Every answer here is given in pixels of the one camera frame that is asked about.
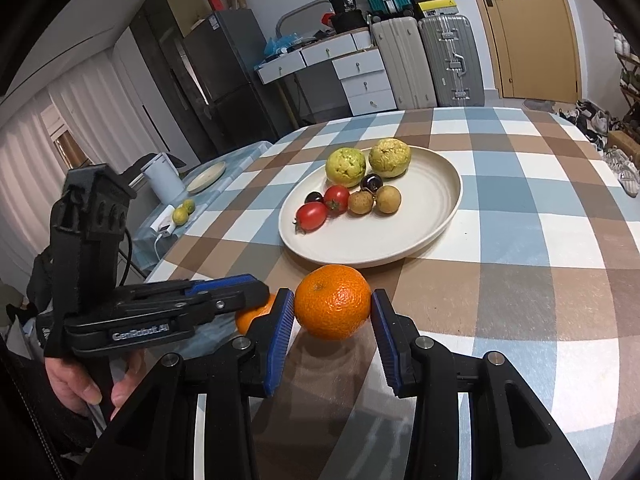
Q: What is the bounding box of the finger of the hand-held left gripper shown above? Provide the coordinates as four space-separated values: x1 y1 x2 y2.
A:
116 282 271 328
185 274 258 293

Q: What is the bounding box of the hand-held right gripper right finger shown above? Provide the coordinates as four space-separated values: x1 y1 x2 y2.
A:
370 288 593 480

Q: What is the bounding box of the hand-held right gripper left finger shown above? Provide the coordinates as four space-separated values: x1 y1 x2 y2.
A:
75 287 296 480

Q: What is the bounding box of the orange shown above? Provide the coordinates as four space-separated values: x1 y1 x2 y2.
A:
235 292 278 336
294 264 373 341

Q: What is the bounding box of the cream round plate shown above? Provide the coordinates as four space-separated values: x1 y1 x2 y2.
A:
278 146 463 268

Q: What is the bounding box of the large red tomato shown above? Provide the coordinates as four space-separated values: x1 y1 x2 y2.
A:
294 201 329 235

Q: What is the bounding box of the small red tomato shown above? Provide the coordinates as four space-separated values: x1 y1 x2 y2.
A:
324 185 351 217

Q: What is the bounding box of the brown longan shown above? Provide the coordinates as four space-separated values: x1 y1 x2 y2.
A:
375 185 403 214
347 190 376 216

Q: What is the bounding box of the person's left hand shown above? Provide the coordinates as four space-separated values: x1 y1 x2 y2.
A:
44 350 147 422

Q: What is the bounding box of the small cream plate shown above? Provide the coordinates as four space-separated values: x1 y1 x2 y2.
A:
186 161 227 193

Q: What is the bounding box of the white kettle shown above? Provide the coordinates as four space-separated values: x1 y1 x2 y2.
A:
140 152 187 202

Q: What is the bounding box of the light blue checked cloth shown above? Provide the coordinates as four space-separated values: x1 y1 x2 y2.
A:
127 140 275 273

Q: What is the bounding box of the white curtain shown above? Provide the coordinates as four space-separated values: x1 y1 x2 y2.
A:
0 50 201 281

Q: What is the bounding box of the brown blue checked tablecloth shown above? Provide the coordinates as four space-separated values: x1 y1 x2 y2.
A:
145 106 640 480

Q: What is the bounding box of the yellow-green guava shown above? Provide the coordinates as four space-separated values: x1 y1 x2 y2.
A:
325 147 368 186
368 138 412 178

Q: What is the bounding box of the grey refrigerator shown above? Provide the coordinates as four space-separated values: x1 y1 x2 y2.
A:
180 9 278 153

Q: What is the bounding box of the dark wardrobe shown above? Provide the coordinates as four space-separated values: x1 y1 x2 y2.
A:
129 0 221 161

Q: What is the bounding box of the blue plastic bag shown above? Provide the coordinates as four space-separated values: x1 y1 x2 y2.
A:
263 35 301 58

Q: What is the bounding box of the white desk with drawers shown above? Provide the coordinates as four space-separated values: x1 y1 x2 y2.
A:
256 27 398 126

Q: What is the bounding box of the cardboard box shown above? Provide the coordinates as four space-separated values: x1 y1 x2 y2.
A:
165 0 211 36

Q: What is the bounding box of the beige suitcase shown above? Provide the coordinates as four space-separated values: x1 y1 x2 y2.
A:
371 16 437 110

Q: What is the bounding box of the silver suitcase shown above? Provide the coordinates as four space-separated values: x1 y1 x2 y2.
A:
417 14 485 107

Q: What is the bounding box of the black bag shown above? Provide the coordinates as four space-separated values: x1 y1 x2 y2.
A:
328 0 371 33

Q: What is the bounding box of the scattered shoes group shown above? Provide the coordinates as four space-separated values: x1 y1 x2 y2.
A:
522 97 640 198

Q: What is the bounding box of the yellow black box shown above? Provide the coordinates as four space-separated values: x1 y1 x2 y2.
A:
417 0 458 17

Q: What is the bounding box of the wooden door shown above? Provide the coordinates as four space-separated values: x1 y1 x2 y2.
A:
460 0 583 101

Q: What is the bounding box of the black cable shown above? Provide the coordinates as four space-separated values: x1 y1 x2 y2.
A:
116 232 134 286

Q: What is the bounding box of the white charger with cable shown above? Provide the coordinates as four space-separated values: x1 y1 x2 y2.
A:
150 205 178 261

